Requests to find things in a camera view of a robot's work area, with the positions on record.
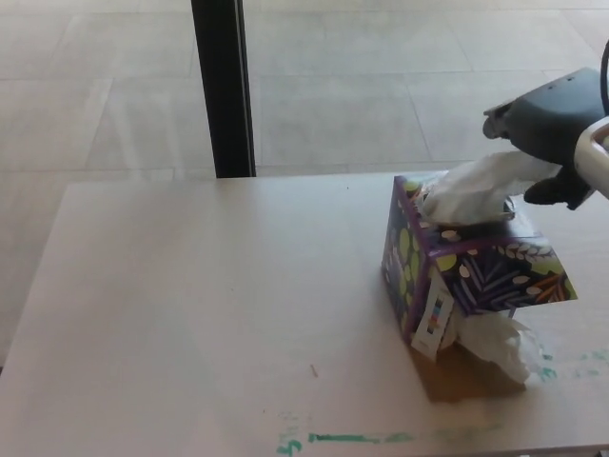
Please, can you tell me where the purple floral tissue box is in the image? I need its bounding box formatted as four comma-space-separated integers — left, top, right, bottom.
380, 173, 580, 405

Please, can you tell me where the white tissue sheet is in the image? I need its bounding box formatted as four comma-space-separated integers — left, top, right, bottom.
421, 151, 562, 226

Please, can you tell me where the black window frame post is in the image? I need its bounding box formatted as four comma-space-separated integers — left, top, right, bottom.
191, 0, 257, 180

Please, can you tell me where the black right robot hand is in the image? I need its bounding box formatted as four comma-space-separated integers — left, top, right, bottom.
482, 68, 609, 211

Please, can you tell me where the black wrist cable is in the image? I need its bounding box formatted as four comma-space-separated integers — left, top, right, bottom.
598, 37, 609, 115

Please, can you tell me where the crumpled white tissue bunch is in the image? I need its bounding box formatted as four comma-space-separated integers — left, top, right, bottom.
446, 313, 534, 385

